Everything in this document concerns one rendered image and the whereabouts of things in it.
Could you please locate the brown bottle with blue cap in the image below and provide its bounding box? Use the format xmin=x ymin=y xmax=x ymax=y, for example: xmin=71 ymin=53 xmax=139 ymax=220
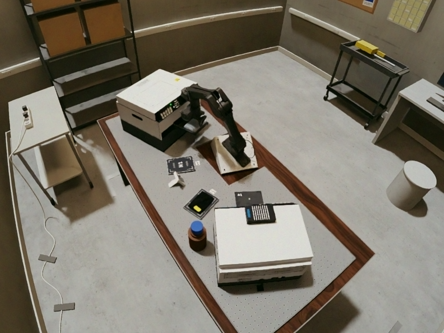
xmin=188 ymin=220 xmax=207 ymax=252

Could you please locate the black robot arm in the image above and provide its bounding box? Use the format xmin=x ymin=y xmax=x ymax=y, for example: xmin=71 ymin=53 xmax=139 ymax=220
xmin=180 ymin=83 xmax=251 ymax=167

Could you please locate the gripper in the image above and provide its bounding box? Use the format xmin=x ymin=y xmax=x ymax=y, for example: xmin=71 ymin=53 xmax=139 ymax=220
xmin=189 ymin=105 xmax=207 ymax=127

